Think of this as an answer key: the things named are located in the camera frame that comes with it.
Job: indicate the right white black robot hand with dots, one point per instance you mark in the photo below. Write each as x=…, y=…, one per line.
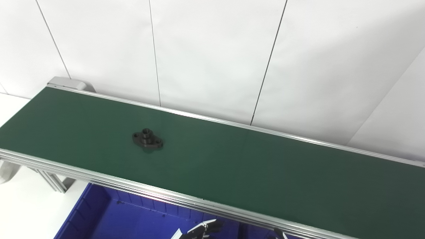
x=278, y=235

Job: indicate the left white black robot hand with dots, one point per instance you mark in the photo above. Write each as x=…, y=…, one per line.
x=199, y=230

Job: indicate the black plastic part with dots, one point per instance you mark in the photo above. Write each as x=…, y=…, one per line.
x=147, y=141

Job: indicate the green conveyor belt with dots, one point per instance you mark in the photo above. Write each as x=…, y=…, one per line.
x=232, y=159

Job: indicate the aluminium conveyor support leg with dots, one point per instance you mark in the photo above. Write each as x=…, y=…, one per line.
x=49, y=179

